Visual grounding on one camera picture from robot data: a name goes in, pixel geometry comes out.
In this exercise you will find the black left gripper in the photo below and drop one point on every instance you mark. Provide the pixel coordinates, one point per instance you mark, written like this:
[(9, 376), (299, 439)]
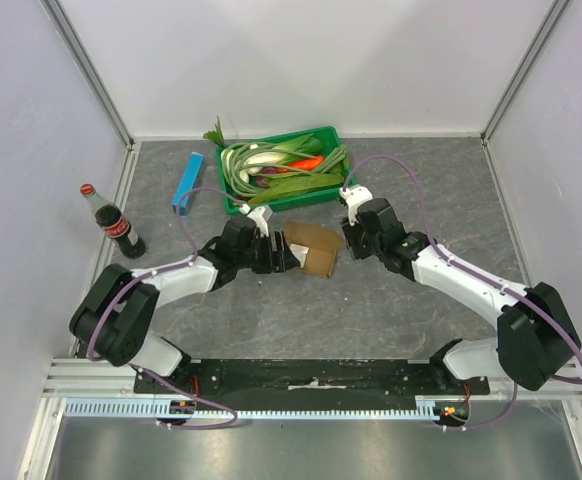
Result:
[(276, 261)]

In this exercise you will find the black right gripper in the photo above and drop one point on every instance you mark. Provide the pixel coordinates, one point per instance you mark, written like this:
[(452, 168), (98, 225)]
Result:
[(356, 240)]

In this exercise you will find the brown cardboard box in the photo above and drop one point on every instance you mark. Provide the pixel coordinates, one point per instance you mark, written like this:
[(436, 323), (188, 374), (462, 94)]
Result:
[(323, 243)]

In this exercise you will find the small white sticker packet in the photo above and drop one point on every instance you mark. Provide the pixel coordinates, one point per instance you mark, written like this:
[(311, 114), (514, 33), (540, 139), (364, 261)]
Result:
[(300, 253)]

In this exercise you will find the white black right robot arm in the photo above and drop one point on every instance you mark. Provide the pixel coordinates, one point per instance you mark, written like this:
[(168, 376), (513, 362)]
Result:
[(534, 335)]

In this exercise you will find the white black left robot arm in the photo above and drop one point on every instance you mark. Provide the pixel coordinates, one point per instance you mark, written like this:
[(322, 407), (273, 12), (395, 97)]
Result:
[(114, 319)]

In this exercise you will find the blue rectangular box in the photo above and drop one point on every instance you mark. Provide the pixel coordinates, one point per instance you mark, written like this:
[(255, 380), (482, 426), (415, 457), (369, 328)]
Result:
[(188, 181)]

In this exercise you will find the large green leaf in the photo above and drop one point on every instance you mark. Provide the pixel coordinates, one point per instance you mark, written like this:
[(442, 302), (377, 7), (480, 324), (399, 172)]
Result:
[(296, 185)]

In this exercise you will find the orange carrot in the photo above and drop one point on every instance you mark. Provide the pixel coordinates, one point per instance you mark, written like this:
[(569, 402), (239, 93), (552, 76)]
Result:
[(307, 164)]

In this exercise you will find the green long beans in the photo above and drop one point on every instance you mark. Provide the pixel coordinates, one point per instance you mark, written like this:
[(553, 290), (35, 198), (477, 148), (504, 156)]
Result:
[(247, 181)]

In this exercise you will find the green bok choy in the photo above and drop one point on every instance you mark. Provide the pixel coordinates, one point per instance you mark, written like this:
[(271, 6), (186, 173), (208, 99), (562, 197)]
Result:
[(306, 144)]

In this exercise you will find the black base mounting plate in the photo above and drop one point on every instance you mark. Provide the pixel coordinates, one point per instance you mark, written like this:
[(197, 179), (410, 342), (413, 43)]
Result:
[(317, 383)]

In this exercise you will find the cola glass bottle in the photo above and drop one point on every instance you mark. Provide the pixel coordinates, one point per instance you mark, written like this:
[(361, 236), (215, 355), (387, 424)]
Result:
[(113, 223)]

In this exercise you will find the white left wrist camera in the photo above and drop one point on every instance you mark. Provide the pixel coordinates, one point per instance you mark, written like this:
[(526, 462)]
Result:
[(260, 215)]

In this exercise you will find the light blue cable duct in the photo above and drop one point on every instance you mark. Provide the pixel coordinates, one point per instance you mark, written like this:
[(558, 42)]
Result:
[(171, 408)]

